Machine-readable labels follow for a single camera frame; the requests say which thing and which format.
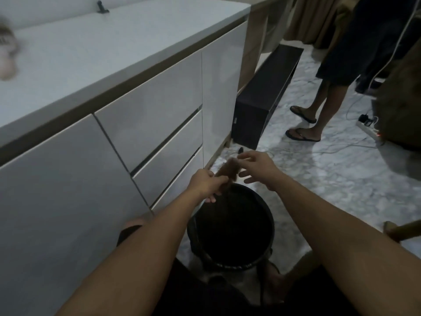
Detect white hanging cable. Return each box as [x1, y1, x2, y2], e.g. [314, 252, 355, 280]
[368, 0, 421, 93]

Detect person's left forearm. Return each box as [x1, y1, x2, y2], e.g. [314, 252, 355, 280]
[54, 187, 206, 316]

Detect person's left leg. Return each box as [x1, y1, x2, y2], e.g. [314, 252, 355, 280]
[123, 217, 147, 230]

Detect wide white cabinet door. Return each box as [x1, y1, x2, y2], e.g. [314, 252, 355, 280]
[0, 114, 154, 316]

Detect person's left hand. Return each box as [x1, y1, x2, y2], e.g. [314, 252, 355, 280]
[187, 168, 231, 204]

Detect beige curtain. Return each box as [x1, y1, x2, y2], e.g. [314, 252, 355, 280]
[283, 0, 353, 50]

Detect white power strip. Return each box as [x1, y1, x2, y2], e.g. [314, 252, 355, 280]
[357, 121, 384, 140]

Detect person's right forearm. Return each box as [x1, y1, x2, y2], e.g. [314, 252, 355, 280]
[273, 174, 421, 316]

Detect white drawer cabinet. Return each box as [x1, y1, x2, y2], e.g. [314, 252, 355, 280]
[0, 0, 252, 316]

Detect black low tv bench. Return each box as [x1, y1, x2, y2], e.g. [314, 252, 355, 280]
[232, 44, 305, 151]

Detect person's right leg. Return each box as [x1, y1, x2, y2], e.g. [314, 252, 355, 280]
[263, 250, 326, 306]

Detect person's black shorts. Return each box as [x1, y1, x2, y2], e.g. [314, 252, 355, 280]
[117, 225, 362, 316]

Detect tall white drawer front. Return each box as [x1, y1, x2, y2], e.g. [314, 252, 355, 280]
[94, 50, 203, 173]

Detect narrow white cabinet door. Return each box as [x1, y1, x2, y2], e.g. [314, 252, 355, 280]
[201, 21, 248, 167]

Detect white floor cable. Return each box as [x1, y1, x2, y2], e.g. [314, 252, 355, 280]
[230, 95, 384, 159]

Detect brown sofa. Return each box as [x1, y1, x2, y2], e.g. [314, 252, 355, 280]
[375, 39, 421, 152]

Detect person's right hand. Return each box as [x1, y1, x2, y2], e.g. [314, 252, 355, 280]
[236, 150, 290, 192]

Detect person's leg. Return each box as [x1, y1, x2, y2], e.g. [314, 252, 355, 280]
[263, 250, 326, 306]
[123, 217, 147, 230]

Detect black round trash bin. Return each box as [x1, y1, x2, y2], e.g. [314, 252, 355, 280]
[186, 183, 275, 272]

